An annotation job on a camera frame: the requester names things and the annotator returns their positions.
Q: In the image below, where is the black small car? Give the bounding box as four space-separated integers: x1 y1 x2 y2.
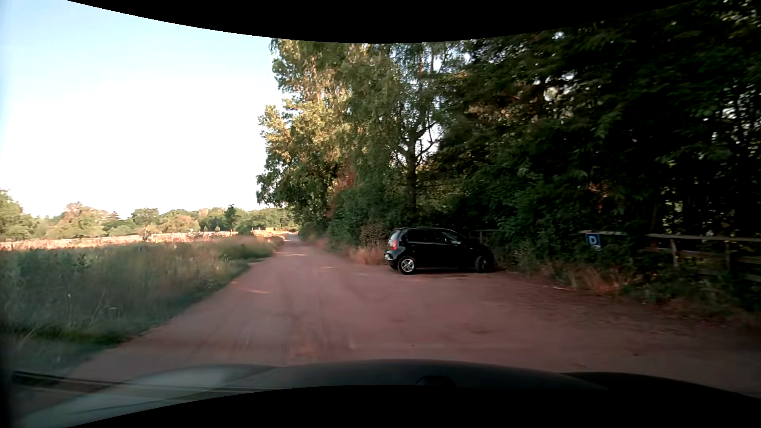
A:
383 226 496 275

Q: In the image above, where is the reddish dirt road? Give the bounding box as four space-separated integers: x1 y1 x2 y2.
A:
59 233 761 398

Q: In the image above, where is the car's own bonnet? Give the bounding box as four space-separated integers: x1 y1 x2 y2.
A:
12 358 751 424

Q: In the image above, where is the wood of tall trees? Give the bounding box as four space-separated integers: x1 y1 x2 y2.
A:
256 3 761 253

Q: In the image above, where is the grass verge with bushes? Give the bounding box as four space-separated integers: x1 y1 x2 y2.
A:
300 235 761 325

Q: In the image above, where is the tall grass field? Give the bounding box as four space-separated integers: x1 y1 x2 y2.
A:
0 235 285 357

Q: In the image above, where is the distant row of trees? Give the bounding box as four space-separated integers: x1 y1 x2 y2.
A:
0 189 293 241

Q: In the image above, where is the wooden rail fence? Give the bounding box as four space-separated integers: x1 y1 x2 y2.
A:
579 231 761 283

